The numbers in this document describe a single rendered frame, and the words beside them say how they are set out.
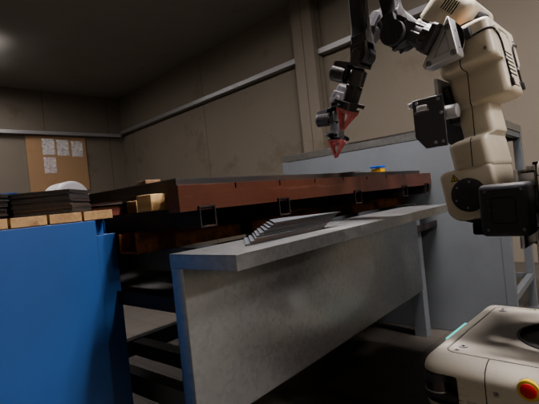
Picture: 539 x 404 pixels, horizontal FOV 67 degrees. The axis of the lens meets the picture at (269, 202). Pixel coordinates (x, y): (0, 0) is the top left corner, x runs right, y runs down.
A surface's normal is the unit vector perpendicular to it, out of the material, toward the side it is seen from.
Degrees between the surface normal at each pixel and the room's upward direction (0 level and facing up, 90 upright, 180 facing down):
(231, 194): 90
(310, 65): 90
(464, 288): 90
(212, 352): 90
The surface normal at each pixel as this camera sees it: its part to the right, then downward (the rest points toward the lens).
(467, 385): -0.70, 0.07
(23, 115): 0.71, -0.07
